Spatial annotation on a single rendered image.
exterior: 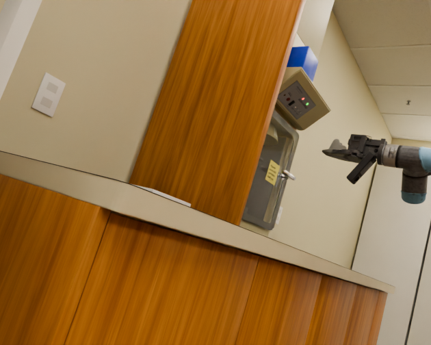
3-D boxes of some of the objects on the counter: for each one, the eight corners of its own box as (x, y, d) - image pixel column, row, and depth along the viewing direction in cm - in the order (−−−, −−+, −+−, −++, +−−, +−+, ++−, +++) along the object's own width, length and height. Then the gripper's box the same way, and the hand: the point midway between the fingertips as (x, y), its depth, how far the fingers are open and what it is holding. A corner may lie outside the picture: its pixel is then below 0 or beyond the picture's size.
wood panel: (122, 198, 138) (233, -117, 161) (128, 200, 141) (237, -111, 163) (232, 230, 109) (349, -162, 131) (237, 232, 111) (351, -153, 134)
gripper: (389, 145, 131) (330, 139, 144) (384, 135, 124) (322, 130, 137) (384, 168, 130) (324, 161, 143) (378, 160, 123) (317, 152, 136)
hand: (325, 153), depth 139 cm, fingers closed
